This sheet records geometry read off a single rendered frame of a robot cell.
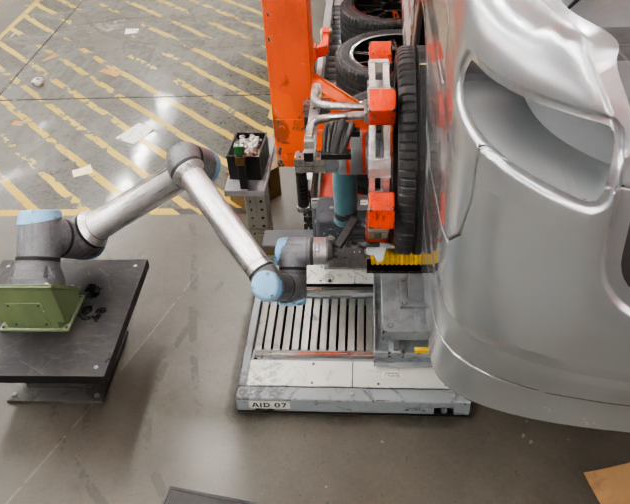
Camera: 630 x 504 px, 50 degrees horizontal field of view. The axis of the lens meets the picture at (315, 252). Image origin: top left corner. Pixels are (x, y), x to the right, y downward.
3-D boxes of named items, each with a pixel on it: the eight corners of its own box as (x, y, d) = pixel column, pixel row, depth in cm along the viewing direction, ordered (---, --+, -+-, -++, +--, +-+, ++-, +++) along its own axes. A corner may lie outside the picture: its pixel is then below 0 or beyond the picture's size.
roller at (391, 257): (450, 268, 229) (452, 255, 225) (363, 268, 231) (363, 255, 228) (449, 257, 233) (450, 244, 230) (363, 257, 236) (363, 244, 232)
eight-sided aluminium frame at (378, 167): (388, 271, 215) (392, 118, 180) (367, 271, 216) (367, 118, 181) (385, 176, 257) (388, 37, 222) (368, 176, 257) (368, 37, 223)
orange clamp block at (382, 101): (395, 125, 192) (396, 110, 183) (367, 125, 192) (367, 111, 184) (395, 103, 193) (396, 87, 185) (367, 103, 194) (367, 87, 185)
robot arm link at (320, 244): (315, 238, 223) (312, 235, 213) (330, 238, 222) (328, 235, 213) (314, 265, 222) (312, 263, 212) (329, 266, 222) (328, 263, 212)
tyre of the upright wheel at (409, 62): (490, 223, 177) (481, -1, 192) (399, 223, 179) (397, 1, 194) (457, 272, 241) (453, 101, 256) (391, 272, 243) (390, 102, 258)
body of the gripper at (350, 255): (365, 267, 220) (328, 267, 221) (366, 241, 221) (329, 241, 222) (365, 266, 212) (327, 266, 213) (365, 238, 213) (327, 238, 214)
